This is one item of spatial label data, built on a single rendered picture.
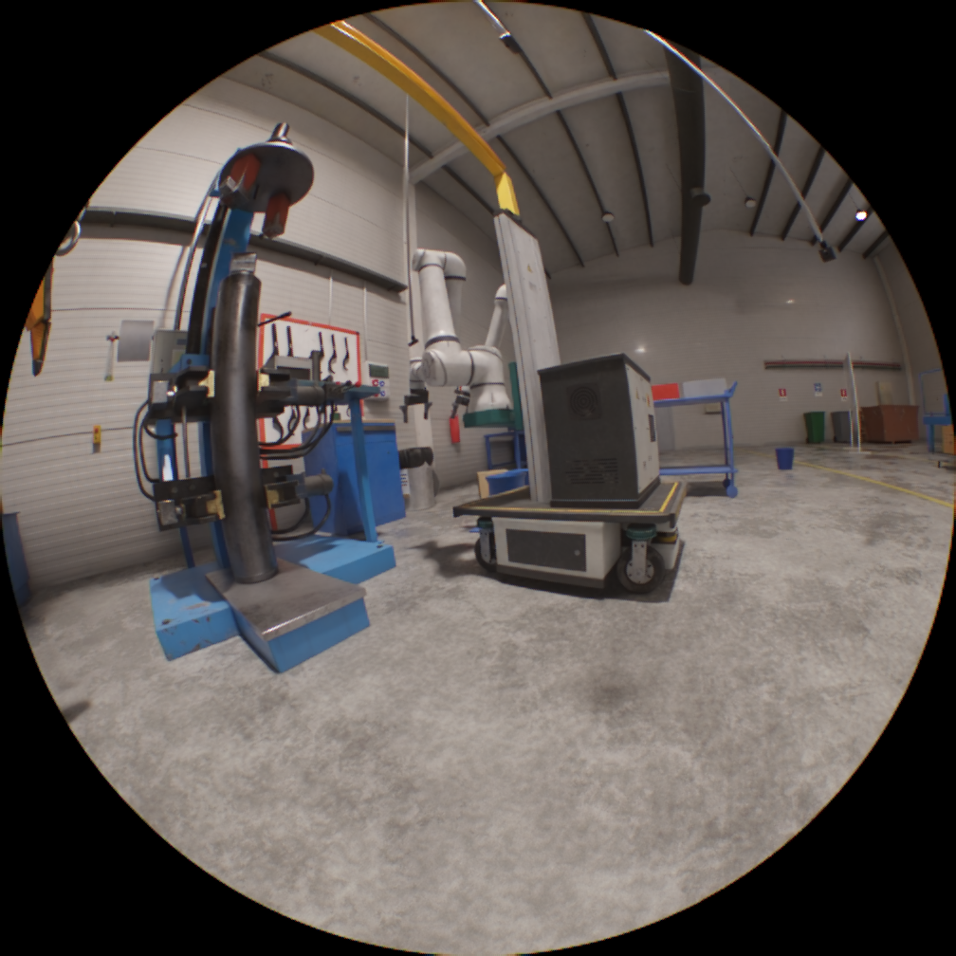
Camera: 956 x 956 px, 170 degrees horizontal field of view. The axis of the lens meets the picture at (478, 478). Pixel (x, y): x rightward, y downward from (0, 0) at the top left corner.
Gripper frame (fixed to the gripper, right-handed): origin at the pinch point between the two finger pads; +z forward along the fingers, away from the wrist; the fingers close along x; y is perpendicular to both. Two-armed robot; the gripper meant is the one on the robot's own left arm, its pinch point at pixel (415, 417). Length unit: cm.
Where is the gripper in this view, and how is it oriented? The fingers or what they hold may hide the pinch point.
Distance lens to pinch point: 183.0
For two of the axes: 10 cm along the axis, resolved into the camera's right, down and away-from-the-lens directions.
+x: -7.4, 2.5, -6.3
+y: -6.7, -3.9, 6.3
